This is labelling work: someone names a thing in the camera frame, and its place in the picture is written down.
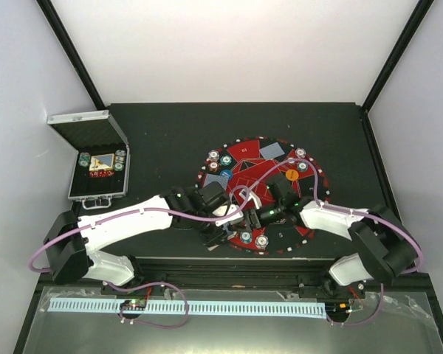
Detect green chip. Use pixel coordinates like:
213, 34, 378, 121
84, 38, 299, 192
239, 232, 253, 244
219, 155, 233, 166

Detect yellow big blind button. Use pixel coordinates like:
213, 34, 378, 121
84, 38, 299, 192
285, 169, 299, 181

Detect white blue chip seat six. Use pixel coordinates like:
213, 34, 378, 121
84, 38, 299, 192
255, 235, 269, 249

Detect green blue chip seat two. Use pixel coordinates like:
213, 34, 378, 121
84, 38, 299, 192
297, 162, 309, 173

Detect blue card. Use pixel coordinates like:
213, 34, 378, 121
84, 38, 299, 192
202, 173, 229, 190
260, 142, 285, 160

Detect white blue chip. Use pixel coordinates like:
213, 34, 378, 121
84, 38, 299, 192
295, 148, 306, 159
208, 150, 220, 162

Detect blue small blind button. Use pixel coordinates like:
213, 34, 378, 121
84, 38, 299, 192
220, 170, 233, 180

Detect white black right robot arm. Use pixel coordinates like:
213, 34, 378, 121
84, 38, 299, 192
244, 198, 423, 297

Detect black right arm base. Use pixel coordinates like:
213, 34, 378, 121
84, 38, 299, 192
296, 272, 365, 299

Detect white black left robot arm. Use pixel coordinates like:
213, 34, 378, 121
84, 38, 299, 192
44, 182, 244, 294

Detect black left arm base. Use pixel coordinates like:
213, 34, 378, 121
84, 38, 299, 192
102, 277, 152, 294

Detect round red black poker mat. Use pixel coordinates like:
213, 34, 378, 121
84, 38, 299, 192
195, 136, 330, 255

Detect yellow boxed card deck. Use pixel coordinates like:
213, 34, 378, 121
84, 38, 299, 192
89, 153, 115, 172

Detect aluminium poker case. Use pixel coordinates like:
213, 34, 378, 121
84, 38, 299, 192
47, 110, 131, 210

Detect red dice in case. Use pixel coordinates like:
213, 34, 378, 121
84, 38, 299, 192
89, 171, 112, 178

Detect green chips in case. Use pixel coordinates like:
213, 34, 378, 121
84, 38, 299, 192
78, 152, 92, 167

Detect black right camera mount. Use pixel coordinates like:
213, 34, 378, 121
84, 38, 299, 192
265, 173, 300, 207

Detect white slotted cable duct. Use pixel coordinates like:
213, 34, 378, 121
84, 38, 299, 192
47, 298, 326, 319

